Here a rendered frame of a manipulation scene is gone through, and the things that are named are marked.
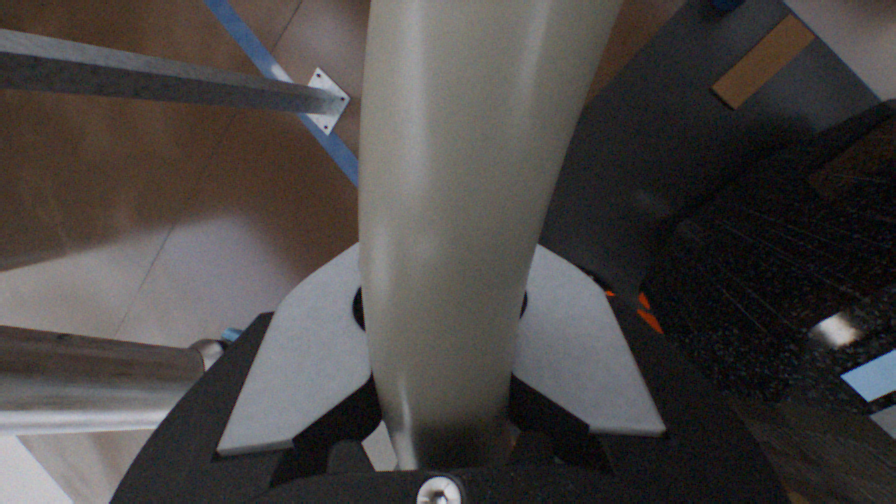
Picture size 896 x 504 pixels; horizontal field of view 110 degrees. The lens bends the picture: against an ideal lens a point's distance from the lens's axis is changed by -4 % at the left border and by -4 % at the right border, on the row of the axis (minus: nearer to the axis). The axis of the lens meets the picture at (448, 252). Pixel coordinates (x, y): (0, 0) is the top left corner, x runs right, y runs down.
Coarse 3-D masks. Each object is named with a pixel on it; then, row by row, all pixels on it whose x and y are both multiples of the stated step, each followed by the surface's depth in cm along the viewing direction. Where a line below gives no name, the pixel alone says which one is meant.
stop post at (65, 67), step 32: (0, 32) 58; (0, 64) 57; (32, 64) 60; (64, 64) 64; (96, 64) 69; (128, 64) 75; (160, 64) 83; (192, 64) 92; (128, 96) 78; (160, 96) 85; (192, 96) 92; (224, 96) 100; (256, 96) 109; (288, 96) 121; (320, 96) 137
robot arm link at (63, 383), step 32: (0, 352) 31; (32, 352) 33; (64, 352) 35; (96, 352) 38; (128, 352) 41; (160, 352) 45; (192, 352) 49; (0, 384) 30; (32, 384) 32; (64, 384) 34; (96, 384) 37; (128, 384) 39; (160, 384) 42; (192, 384) 46; (0, 416) 31; (32, 416) 33; (64, 416) 35; (96, 416) 37; (128, 416) 40; (160, 416) 43
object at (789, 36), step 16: (784, 32) 91; (800, 32) 90; (752, 48) 95; (768, 48) 93; (784, 48) 92; (800, 48) 91; (736, 64) 97; (752, 64) 96; (768, 64) 94; (784, 64) 93; (720, 80) 99; (736, 80) 98; (752, 80) 97; (720, 96) 100; (736, 96) 99
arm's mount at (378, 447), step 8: (384, 424) 72; (376, 432) 69; (384, 432) 71; (368, 440) 67; (376, 440) 68; (384, 440) 70; (368, 448) 66; (376, 448) 67; (384, 448) 69; (392, 448) 70; (368, 456) 65; (376, 456) 66; (384, 456) 68; (392, 456) 69; (376, 464) 65; (384, 464) 67; (392, 464) 68
